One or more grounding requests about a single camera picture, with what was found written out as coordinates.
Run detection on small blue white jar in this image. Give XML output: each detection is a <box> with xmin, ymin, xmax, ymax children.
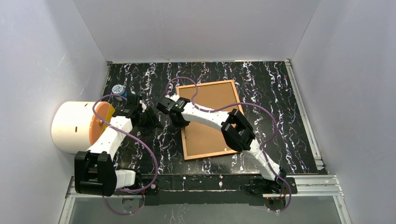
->
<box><xmin>111</xmin><ymin>84</ymin><xmax>127</xmax><ymax>101</ymax></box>

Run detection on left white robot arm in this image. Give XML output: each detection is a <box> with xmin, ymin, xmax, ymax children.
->
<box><xmin>74</xmin><ymin>95</ymin><xmax>163</xmax><ymax>196</ymax></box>

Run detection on white cylinder with coloured lid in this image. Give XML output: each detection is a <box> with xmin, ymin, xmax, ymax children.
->
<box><xmin>51</xmin><ymin>101</ymin><xmax>115</xmax><ymax>154</ymax></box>

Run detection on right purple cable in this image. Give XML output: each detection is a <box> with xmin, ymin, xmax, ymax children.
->
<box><xmin>164</xmin><ymin>77</ymin><xmax>293</xmax><ymax>214</ymax></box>

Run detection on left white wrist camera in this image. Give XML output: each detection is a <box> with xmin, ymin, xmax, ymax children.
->
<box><xmin>136</xmin><ymin>96</ymin><xmax>147</xmax><ymax>113</ymax></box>

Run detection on aluminium rail base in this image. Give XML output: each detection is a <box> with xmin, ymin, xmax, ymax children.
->
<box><xmin>59</xmin><ymin>174</ymin><xmax>351</xmax><ymax>224</ymax></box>

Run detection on brown cardboard backing board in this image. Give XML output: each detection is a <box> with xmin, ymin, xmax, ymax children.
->
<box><xmin>178</xmin><ymin>82</ymin><xmax>243</xmax><ymax>157</ymax></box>

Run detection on brown wooden photo frame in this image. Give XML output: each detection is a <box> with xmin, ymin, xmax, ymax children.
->
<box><xmin>175</xmin><ymin>79</ymin><xmax>247</xmax><ymax>161</ymax></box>

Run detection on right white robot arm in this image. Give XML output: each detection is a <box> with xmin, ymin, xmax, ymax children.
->
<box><xmin>156</xmin><ymin>94</ymin><xmax>287</xmax><ymax>189</ymax></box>

